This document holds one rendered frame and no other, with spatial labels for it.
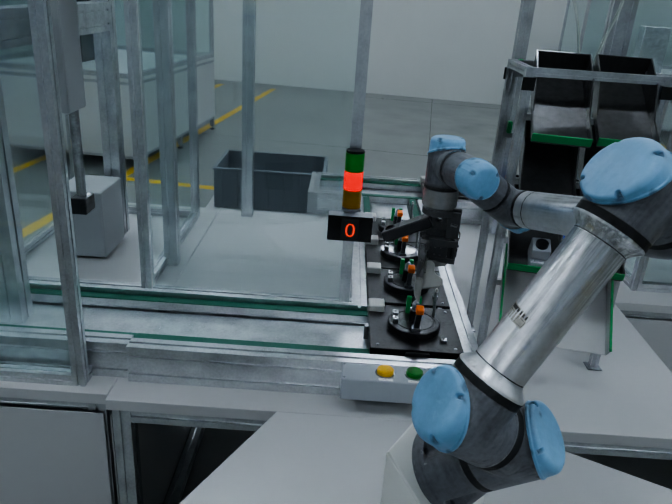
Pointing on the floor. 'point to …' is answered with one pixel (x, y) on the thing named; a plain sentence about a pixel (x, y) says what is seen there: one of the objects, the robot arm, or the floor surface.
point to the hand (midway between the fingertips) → (418, 289)
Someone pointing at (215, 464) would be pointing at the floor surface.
